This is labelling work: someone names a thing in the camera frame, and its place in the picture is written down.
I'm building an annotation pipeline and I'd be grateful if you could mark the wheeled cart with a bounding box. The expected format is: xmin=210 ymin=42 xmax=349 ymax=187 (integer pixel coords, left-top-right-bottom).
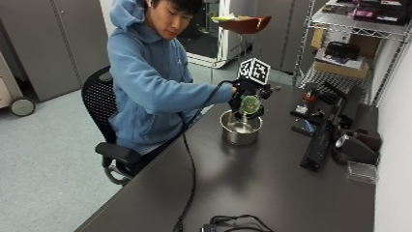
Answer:
xmin=0 ymin=51 xmax=38 ymax=118

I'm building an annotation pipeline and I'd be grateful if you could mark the clear plastic box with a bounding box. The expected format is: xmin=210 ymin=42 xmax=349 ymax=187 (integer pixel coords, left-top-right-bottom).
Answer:
xmin=347 ymin=160 xmax=381 ymax=185

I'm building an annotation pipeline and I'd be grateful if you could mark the wire metal shelf rack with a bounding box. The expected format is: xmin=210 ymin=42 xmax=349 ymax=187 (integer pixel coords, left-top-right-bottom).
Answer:
xmin=293 ymin=0 xmax=412 ymax=105

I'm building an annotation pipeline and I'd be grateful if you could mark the person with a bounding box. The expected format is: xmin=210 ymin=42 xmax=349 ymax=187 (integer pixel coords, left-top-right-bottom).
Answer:
xmin=106 ymin=0 xmax=239 ymax=157

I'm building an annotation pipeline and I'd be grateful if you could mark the cardboard box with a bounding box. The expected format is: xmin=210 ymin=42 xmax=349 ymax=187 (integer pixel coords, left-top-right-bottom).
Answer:
xmin=314 ymin=47 xmax=371 ymax=79

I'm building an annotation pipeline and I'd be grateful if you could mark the black office chair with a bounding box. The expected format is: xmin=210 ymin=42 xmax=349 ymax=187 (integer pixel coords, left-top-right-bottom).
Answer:
xmin=81 ymin=65 xmax=150 ymax=187

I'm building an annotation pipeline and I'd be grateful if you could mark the black cable bundle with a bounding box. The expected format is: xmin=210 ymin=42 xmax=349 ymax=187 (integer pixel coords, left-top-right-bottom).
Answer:
xmin=201 ymin=214 xmax=277 ymax=232

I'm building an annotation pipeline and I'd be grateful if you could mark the white marker cube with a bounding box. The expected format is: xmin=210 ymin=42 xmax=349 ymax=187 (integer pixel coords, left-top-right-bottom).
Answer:
xmin=238 ymin=57 xmax=273 ymax=86

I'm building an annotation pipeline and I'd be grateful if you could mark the black keyboard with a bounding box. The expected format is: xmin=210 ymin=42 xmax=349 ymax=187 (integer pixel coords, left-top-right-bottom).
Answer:
xmin=299 ymin=96 xmax=346 ymax=172

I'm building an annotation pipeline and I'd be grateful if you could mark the black desk device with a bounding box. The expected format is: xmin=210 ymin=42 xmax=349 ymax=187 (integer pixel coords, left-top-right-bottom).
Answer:
xmin=331 ymin=129 xmax=385 ymax=166

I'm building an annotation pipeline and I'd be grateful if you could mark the steel pot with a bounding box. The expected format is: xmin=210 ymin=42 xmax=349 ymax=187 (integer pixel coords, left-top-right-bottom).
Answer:
xmin=219 ymin=109 xmax=265 ymax=147

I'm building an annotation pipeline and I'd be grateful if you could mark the small dark blue device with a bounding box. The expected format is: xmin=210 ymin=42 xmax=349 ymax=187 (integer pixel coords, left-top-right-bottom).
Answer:
xmin=291 ymin=118 xmax=319 ymax=137

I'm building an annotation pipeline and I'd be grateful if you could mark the brown stool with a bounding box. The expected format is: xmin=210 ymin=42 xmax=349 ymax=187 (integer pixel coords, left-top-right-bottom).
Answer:
xmin=211 ymin=14 xmax=274 ymax=64

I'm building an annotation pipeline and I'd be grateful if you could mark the grey cabinet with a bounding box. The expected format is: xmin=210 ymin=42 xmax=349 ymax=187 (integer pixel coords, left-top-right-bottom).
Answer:
xmin=0 ymin=0 xmax=111 ymax=103

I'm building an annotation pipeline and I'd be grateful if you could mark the black bag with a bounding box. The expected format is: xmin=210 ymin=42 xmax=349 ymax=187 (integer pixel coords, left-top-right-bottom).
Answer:
xmin=325 ymin=41 xmax=362 ymax=61

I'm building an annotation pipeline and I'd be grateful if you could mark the black glove cable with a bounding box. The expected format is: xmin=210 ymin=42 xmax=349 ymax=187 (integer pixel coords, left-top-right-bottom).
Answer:
xmin=171 ymin=79 xmax=238 ymax=232

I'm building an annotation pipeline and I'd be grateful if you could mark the black tool with red part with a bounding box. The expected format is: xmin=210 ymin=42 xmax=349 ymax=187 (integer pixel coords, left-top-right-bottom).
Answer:
xmin=290 ymin=82 xmax=321 ymax=118

